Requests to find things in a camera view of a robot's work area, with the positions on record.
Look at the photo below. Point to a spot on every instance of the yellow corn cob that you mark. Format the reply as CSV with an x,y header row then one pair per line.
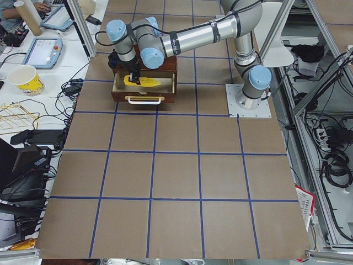
x,y
143,82

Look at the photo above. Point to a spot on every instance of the white chair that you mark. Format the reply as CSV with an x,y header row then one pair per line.
x,y
268,34

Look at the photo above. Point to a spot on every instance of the red white basket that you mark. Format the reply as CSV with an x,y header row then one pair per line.
x,y
306,200

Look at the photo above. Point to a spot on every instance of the wooden drawer with white handle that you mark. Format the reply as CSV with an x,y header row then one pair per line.
x,y
163,93

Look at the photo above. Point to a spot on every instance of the blue teach pendant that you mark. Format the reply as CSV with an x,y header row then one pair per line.
x,y
58,19
43,53

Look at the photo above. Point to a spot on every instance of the popcorn paper bucket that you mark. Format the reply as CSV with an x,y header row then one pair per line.
x,y
26,78

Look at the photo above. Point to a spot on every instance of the black power adapter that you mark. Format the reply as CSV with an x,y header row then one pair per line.
x,y
93,20

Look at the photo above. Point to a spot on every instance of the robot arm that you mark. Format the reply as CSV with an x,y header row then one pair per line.
x,y
239,20

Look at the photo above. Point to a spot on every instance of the gold wire basket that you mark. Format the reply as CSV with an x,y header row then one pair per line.
x,y
15,118

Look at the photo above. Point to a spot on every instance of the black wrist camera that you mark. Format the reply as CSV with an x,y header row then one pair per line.
x,y
113,60

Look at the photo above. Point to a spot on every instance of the cardboard tube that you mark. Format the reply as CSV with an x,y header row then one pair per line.
x,y
30,15

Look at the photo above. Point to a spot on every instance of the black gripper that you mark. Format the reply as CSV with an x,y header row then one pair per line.
x,y
130,66

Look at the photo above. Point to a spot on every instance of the dark wooden drawer cabinet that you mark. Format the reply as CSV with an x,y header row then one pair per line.
x,y
165,62

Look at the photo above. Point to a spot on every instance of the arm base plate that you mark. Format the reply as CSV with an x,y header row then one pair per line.
x,y
239,106

